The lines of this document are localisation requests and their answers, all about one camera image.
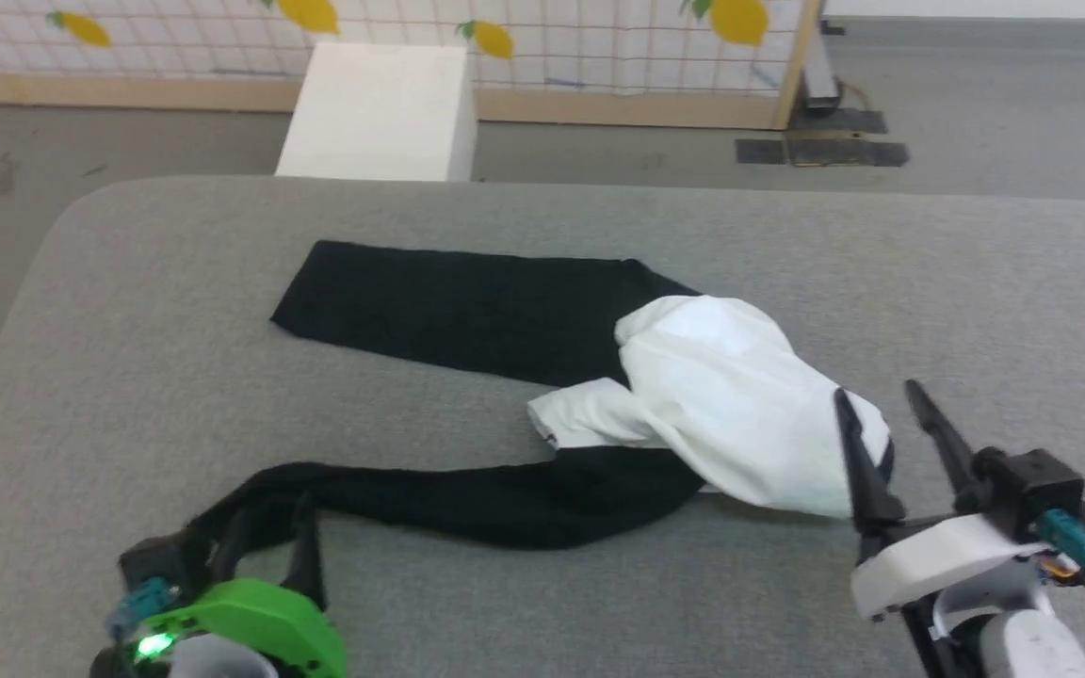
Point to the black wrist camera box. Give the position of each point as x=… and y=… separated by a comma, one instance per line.
x=1037, y=485
x=154, y=560

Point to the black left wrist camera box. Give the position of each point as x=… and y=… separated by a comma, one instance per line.
x=154, y=560

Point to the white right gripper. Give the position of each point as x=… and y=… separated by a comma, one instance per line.
x=938, y=556

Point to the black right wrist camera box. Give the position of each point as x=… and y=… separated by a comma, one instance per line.
x=1037, y=485

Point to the lemon print partition wooden frame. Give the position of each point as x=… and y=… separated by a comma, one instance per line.
x=599, y=66

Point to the grey metal partition foot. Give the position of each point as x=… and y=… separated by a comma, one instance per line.
x=821, y=75

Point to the teal left camera connector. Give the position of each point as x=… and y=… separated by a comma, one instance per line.
x=139, y=603

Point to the teal right camera connector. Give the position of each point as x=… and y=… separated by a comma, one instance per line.
x=1079, y=544

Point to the white garment with black sleeves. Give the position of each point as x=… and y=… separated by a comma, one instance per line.
x=721, y=405

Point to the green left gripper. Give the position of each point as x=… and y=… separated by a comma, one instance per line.
x=265, y=617

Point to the white rectangular block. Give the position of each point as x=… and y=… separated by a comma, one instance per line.
x=378, y=113

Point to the teal camera connector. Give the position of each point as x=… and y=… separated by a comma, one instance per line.
x=1079, y=544
x=139, y=603

